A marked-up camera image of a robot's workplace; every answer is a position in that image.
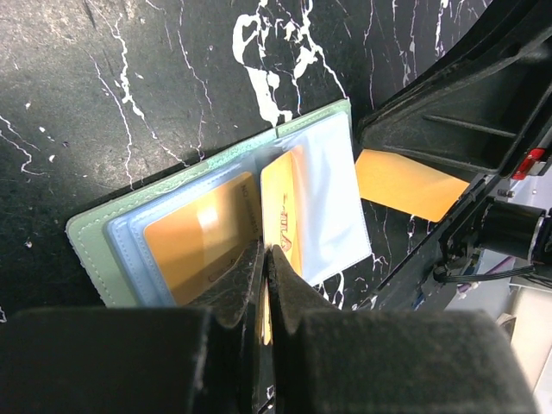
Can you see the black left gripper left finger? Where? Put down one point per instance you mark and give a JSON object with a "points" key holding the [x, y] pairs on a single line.
{"points": [[199, 358]]}

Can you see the brown gold credit card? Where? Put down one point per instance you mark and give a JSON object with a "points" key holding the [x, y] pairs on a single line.
{"points": [[406, 185]]}

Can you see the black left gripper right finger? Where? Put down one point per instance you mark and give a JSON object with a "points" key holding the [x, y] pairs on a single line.
{"points": [[328, 360]]}

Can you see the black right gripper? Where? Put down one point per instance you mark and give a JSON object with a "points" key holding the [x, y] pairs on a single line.
{"points": [[484, 114]]}

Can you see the mint green card holder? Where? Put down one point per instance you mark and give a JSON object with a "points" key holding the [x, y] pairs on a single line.
{"points": [[109, 239]]}

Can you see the orange VIP credit card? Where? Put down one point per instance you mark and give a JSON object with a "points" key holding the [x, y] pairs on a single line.
{"points": [[194, 245]]}

